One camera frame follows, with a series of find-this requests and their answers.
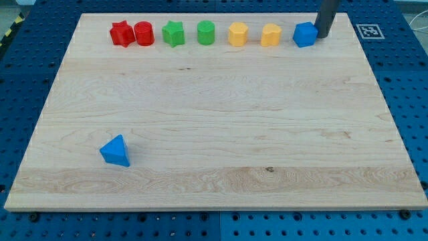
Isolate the blue triangle block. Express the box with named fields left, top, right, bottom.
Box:
left=99, top=134, right=130, bottom=167

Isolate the wooden board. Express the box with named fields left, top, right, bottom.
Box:
left=5, top=13, right=427, bottom=212

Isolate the yellow hexagon block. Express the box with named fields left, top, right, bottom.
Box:
left=228, top=22, right=248, bottom=47

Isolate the green cylinder block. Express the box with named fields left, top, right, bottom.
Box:
left=197, top=20, right=215, bottom=46

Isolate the green star block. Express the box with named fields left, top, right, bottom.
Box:
left=162, top=21, right=185, bottom=48

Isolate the yellow heart block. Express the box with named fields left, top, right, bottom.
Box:
left=260, top=23, right=282, bottom=47

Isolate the red cylinder block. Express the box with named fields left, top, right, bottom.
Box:
left=134, top=21, right=154, bottom=46

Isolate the blue cube block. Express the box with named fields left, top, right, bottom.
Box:
left=292, top=22, right=318, bottom=48

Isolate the red star block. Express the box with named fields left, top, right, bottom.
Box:
left=110, top=20, right=136, bottom=48

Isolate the white fiducial marker tag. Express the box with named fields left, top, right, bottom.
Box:
left=356, top=23, right=385, bottom=39

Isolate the black bolt left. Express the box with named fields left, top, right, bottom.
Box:
left=28, top=212, right=40, bottom=223

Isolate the black bolt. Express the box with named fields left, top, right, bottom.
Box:
left=28, top=212, right=40, bottom=223
left=399, top=210, right=412, bottom=220

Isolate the black bolt right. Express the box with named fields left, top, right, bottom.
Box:
left=399, top=210, right=412, bottom=220

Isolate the white cable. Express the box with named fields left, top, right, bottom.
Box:
left=407, top=9, right=428, bottom=33

